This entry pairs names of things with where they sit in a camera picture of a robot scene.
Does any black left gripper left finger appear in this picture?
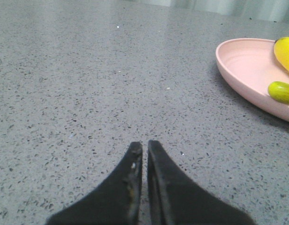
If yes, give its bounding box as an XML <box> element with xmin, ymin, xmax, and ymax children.
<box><xmin>47</xmin><ymin>142</ymin><xmax>143</xmax><ymax>225</ymax></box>

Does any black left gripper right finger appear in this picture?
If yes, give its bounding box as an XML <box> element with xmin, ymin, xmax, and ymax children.
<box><xmin>147</xmin><ymin>140</ymin><xmax>254</xmax><ymax>225</ymax></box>

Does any yellow banana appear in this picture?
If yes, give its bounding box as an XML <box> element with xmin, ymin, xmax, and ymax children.
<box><xmin>268</xmin><ymin>37</ymin><xmax>289</xmax><ymax>105</ymax></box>

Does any pink plate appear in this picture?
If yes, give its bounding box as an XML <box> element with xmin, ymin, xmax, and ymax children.
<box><xmin>215</xmin><ymin>38</ymin><xmax>289</xmax><ymax>122</ymax></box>

